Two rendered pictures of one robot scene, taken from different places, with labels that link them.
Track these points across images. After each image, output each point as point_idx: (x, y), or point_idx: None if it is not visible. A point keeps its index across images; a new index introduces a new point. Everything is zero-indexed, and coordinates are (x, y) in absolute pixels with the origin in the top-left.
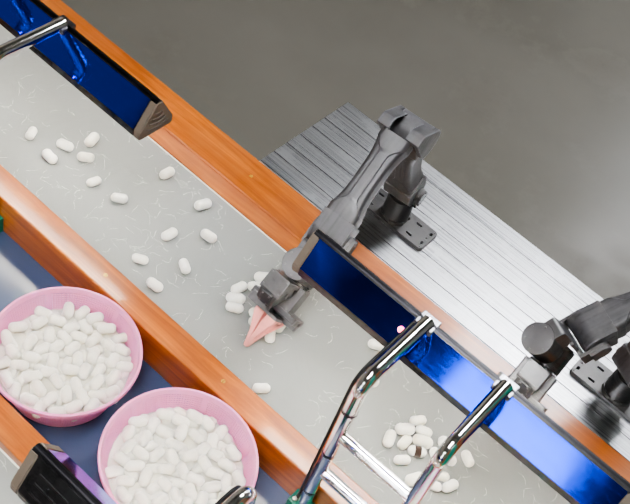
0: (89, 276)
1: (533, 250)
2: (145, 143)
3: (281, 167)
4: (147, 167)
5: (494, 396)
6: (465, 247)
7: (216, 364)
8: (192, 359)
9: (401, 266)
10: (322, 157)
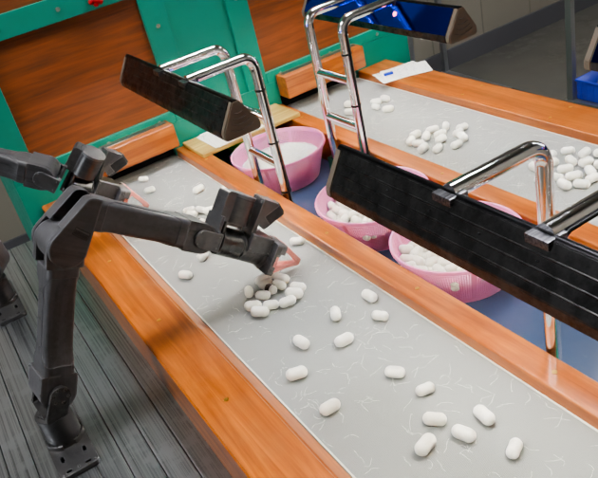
0: (433, 285)
1: None
2: (349, 455)
3: None
4: (353, 421)
5: (174, 59)
6: (16, 411)
7: (328, 241)
8: (347, 242)
9: (102, 386)
10: None
